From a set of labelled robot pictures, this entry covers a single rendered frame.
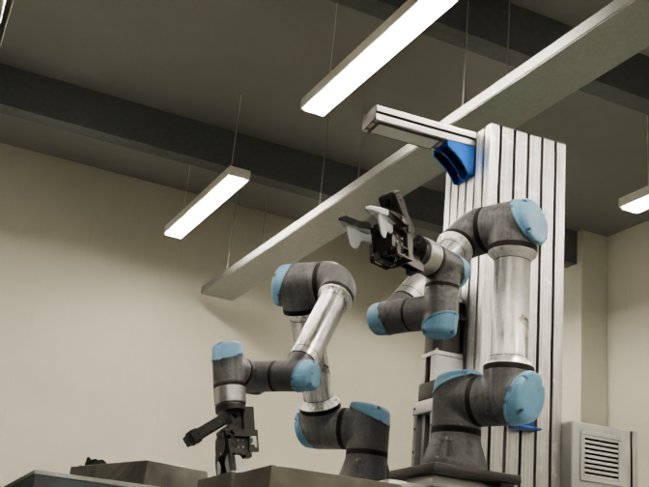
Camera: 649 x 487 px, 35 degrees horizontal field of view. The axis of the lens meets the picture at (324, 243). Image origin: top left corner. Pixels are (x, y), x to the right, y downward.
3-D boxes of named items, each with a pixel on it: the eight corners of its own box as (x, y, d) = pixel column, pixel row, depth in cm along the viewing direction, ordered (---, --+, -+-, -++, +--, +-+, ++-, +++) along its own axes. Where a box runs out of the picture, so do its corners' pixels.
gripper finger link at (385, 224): (380, 226, 196) (398, 244, 204) (379, 198, 199) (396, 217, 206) (365, 229, 198) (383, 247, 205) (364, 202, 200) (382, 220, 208)
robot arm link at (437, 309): (422, 343, 224) (425, 296, 228) (465, 338, 217) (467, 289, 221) (400, 334, 219) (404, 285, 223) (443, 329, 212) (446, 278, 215)
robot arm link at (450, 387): (449, 436, 247) (452, 380, 251) (496, 433, 238) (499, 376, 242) (419, 426, 238) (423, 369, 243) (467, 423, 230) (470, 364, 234)
